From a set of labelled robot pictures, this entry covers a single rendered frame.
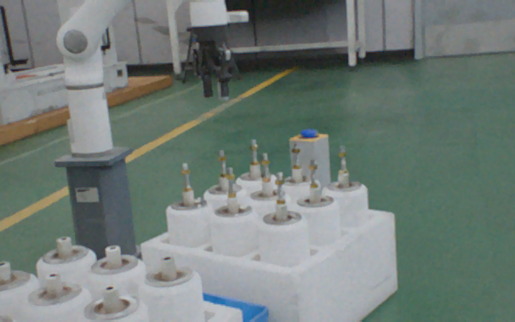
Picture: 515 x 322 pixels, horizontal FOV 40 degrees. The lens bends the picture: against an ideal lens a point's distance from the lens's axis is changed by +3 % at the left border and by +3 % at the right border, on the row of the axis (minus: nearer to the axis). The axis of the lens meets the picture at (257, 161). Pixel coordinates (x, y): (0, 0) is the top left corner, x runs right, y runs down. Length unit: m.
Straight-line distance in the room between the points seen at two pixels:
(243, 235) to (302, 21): 5.37
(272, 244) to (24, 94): 3.06
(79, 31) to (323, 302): 0.87
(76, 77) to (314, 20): 4.98
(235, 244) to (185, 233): 0.12
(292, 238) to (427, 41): 5.32
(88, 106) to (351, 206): 0.71
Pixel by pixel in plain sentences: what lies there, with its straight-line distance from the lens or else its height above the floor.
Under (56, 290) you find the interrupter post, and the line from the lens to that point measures 1.11.
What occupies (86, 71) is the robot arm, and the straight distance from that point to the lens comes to 1.81.
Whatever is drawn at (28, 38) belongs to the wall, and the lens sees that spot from 7.78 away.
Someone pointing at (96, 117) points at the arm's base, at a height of 0.40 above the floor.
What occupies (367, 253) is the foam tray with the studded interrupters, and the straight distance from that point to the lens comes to 1.47.
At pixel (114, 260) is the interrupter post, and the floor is 0.26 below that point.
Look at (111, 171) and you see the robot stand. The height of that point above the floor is 0.26.
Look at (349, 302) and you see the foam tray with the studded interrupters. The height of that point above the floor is 0.06.
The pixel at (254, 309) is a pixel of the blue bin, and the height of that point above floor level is 0.11.
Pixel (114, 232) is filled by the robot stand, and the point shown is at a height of 0.11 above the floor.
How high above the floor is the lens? 0.66
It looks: 13 degrees down
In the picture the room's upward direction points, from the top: 5 degrees counter-clockwise
